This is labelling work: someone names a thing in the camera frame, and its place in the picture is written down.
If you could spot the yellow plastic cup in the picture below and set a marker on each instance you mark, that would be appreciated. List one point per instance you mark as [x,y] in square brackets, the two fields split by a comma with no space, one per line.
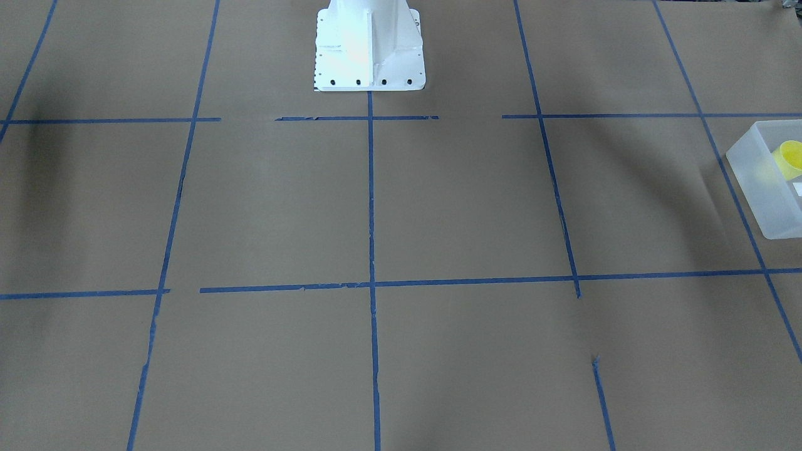
[787,157]

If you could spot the translucent white plastic bin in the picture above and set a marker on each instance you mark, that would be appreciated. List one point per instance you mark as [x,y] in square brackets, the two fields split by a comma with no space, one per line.
[772,190]

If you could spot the white pedestal column base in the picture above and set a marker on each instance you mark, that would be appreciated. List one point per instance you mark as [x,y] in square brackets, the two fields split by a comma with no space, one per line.
[369,46]

